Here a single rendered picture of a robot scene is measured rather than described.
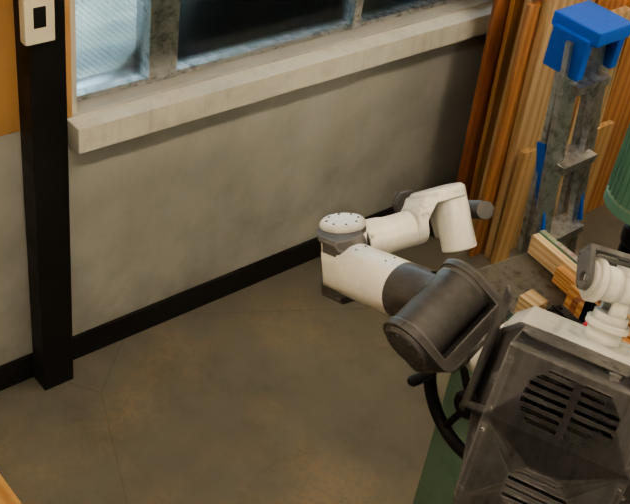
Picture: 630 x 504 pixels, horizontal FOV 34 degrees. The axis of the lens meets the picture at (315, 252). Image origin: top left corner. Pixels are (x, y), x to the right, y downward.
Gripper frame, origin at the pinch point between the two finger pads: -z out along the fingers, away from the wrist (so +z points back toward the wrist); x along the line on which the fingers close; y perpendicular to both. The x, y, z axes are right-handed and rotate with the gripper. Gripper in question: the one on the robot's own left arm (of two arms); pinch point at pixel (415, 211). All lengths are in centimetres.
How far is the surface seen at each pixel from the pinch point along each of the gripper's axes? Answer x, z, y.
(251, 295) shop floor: 3, -141, -35
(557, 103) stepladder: 41, -65, 52
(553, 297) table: 37.4, -3.8, -1.7
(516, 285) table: 30.0, -7.1, -2.9
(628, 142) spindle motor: 23.1, 26.0, 27.3
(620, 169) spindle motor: 24.8, 24.3, 22.6
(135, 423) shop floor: -19, -95, -82
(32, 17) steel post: -88, -35, 2
